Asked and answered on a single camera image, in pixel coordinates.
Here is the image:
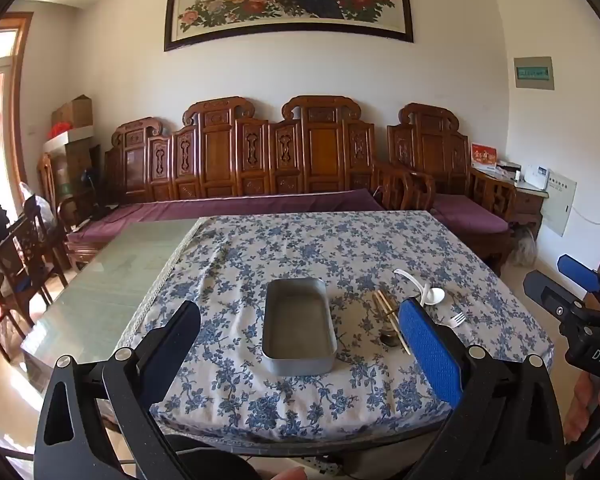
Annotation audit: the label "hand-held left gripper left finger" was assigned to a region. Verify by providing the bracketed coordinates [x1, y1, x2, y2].
[32, 300, 202, 480]

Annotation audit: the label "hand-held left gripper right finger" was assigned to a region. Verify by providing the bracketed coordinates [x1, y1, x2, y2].
[397, 297, 566, 480]

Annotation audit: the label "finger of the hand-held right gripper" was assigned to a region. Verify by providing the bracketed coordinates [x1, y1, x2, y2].
[523, 271, 586, 321]
[557, 254, 600, 293]

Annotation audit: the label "light wooden chopstick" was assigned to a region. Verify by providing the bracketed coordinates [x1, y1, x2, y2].
[378, 290, 399, 319]
[375, 291, 411, 356]

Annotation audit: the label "grey metal tray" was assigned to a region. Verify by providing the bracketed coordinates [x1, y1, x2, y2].
[262, 277, 339, 376]

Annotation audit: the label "person's right hand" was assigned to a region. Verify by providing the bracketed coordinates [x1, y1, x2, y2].
[563, 374, 600, 442]

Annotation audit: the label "grey feather duster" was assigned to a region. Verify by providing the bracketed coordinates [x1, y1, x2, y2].
[509, 226, 539, 267]

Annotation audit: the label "white electrical cabinet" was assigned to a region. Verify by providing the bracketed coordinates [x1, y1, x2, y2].
[539, 172, 579, 238]

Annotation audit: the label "wooden side table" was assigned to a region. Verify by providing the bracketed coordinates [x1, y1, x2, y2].
[471, 164, 549, 242]

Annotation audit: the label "white box device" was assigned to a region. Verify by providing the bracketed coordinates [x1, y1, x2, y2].
[522, 163, 551, 191]

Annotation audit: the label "blue floral tablecloth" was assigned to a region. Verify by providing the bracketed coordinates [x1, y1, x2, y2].
[117, 210, 555, 443]

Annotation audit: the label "purple armchair cushion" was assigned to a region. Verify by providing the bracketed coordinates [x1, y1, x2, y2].
[431, 193, 512, 234]

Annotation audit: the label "dark wooden chair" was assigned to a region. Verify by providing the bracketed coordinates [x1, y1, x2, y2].
[0, 209, 70, 362]

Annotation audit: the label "carved wooden armchair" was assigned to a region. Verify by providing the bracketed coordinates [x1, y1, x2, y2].
[386, 102, 515, 277]

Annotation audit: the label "black desk lamp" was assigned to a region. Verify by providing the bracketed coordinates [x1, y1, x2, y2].
[79, 169, 118, 213]

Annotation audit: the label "clear plastic bag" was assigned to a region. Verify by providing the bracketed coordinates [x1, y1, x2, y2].
[19, 182, 57, 222]

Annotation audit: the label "large cardboard box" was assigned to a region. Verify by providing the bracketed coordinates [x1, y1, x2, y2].
[54, 139, 102, 197]

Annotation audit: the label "carved wooden sofa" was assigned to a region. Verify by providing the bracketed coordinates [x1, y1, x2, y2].
[102, 95, 397, 261]

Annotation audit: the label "white flat box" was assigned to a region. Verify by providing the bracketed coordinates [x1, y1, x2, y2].
[42, 127, 94, 154]

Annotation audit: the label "brown cardboard box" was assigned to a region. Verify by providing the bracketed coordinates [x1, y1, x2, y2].
[51, 94, 94, 131]

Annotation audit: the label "framed peacock flower painting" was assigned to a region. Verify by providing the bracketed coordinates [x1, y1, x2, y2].
[163, 0, 414, 53]

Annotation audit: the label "green wall panel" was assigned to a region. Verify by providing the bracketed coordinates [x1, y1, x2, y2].
[513, 55, 555, 91]

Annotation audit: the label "wooden door frame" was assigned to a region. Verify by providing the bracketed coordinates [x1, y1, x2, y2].
[0, 12, 35, 222]

